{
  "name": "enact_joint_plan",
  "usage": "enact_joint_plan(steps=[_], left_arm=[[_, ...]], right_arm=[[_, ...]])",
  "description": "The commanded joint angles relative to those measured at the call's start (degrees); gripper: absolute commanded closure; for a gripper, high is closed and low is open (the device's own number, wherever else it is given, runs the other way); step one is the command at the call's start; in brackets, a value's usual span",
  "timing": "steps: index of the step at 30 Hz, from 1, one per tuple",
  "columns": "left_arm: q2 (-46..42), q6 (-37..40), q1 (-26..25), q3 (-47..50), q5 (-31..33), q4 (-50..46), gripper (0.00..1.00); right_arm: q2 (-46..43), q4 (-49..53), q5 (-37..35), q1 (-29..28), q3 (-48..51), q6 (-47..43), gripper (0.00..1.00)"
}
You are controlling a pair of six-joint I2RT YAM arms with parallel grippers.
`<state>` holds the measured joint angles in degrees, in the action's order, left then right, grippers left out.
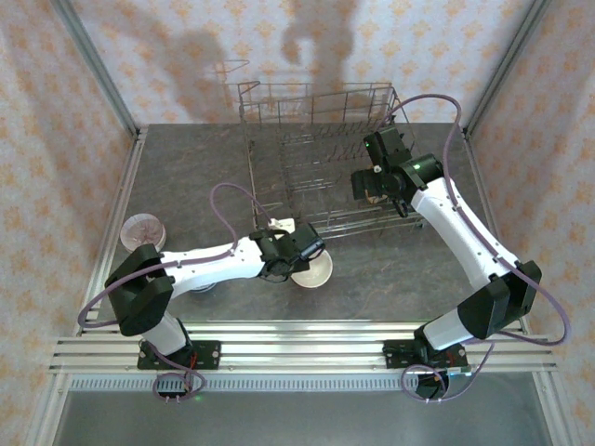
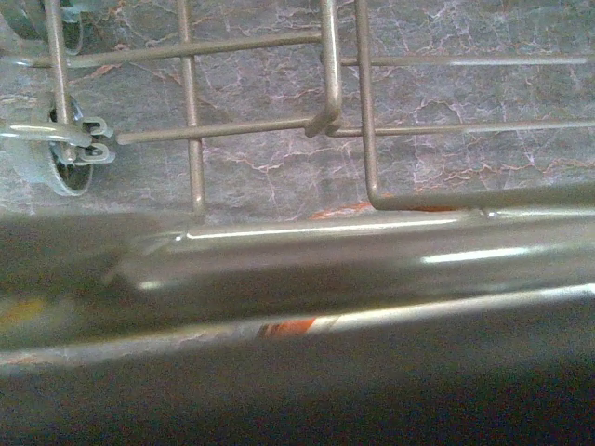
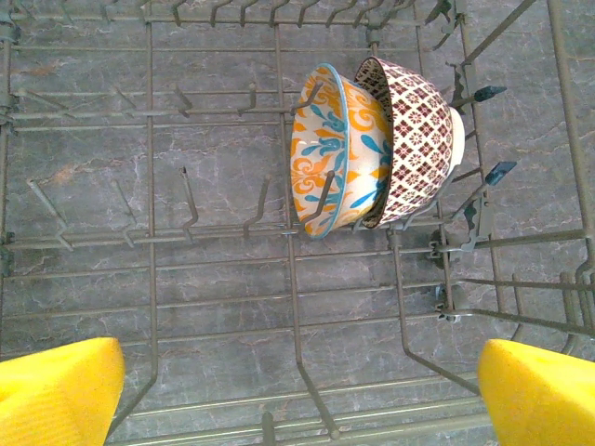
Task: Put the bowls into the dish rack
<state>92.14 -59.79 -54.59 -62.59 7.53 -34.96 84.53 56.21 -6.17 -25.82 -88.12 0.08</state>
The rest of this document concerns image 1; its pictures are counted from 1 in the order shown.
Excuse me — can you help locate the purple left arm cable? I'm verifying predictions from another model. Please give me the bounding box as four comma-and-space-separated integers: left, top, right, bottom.
76, 182, 276, 404

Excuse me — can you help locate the aluminium frame post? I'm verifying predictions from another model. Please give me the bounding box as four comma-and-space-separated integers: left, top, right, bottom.
48, 0, 140, 138
464, 0, 553, 138

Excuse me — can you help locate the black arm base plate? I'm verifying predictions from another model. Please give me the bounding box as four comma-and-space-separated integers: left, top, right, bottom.
137, 338, 222, 372
383, 338, 468, 372

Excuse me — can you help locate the pale pink ribbed bowl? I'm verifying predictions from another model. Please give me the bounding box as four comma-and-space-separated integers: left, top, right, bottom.
120, 212, 168, 251

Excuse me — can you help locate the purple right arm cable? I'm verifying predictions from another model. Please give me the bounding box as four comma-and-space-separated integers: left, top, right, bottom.
380, 93, 573, 404

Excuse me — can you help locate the plain cream bowl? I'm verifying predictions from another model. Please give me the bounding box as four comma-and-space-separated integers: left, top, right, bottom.
292, 253, 334, 290

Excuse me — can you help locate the grey slotted cable duct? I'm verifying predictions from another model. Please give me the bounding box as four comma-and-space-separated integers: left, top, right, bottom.
69, 374, 536, 393

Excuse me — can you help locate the grey metal sheet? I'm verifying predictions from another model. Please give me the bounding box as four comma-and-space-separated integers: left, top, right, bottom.
50, 389, 554, 446

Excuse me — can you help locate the small black connector box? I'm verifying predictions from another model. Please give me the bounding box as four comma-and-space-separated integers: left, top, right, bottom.
155, 378, 205, 404

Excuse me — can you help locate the aluminium front rail beam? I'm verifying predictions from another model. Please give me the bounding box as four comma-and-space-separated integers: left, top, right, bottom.
46, 320, 559, 374

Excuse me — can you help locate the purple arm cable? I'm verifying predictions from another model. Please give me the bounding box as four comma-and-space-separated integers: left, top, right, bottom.
76, 182, 276, 404
380, 93, 573, 404

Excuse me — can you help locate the metal wire dish rack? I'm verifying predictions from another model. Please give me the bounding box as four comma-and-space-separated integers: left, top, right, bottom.
236, 81, 427, 242

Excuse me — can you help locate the black controller board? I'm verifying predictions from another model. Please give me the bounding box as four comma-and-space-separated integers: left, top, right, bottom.
415, 366, 474, 403

